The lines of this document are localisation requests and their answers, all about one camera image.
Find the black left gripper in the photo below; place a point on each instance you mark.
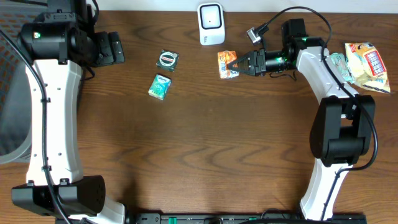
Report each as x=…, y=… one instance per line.
x=109, y=48

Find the white barcode scanner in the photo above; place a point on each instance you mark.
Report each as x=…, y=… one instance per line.
x=211, y=23

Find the yellow wet wipes pack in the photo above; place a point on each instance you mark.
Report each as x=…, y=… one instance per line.
x=367, y=67

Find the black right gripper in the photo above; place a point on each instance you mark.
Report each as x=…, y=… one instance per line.
x=251, y=58

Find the orange snack pack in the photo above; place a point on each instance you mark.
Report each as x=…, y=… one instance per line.
x=224, y=58

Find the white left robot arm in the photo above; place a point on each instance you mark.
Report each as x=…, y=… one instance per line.
x=57, y=48

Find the green wipes pack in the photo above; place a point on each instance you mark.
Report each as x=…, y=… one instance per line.
x=339, y=61

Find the teal Kleenex tissue pack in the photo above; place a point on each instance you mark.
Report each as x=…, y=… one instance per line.
x=159, y=87

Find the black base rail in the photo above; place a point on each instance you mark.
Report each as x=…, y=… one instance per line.
x=156, y=218

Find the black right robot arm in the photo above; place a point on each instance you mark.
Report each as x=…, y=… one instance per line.
x=343, y=125

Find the grey plastic mesh basket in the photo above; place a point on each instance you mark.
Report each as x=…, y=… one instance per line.
x=15, y=92

